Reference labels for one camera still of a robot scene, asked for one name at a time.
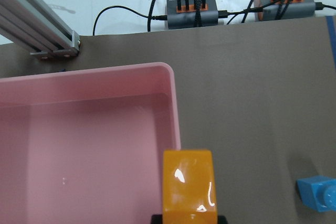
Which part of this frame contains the small orange block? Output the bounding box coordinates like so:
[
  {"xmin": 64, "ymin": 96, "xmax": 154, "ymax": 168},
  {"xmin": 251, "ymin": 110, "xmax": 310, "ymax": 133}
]
[{"xmin": 162, "ymin": 150, "xmax": 218, "ymax": 223}]

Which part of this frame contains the small blue block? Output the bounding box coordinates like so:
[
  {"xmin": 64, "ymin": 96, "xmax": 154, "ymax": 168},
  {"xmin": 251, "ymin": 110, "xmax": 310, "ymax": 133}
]
[{"xmin": 297, "ymin": 175, "xmax": 335, "ymax": 212}]

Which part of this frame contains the pink plastic box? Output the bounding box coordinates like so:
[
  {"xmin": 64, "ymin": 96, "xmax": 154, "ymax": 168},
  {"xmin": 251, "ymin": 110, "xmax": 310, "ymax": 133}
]
[{"xmin": 1, "ymin": 62, "xmax": 181, "ymax": 223}]

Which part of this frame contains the upper orange usb hub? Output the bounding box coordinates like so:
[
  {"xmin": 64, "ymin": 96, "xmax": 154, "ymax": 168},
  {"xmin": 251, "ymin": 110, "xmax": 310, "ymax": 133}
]
[{"xmin": 165, "ymin": 0, "xmax": 218, "ymax": 29}]

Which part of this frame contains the orange usb hub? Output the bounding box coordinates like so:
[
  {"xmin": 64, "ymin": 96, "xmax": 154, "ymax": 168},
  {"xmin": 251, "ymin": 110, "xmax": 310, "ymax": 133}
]
[
  {"xmin": 256, "ymin": 0, "xmax": 317, "ymax": 22},
  {"xmin": 165, "ymin": 0, "xmax": 218, "ymax": 29}
]

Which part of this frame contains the lower orange usb hub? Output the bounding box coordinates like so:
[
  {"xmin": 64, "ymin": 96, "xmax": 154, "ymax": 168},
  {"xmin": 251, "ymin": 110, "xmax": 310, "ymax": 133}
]
[{"xmin": 256, "ymin": 0, "xmax": 317, "ymax": 22}]

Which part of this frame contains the aluminium frame post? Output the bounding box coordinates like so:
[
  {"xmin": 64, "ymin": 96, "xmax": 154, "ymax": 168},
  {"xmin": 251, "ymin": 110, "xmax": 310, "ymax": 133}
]
[{"xmin": 1, "ymin": 0, "xmax": 81, "ymax": 59}]

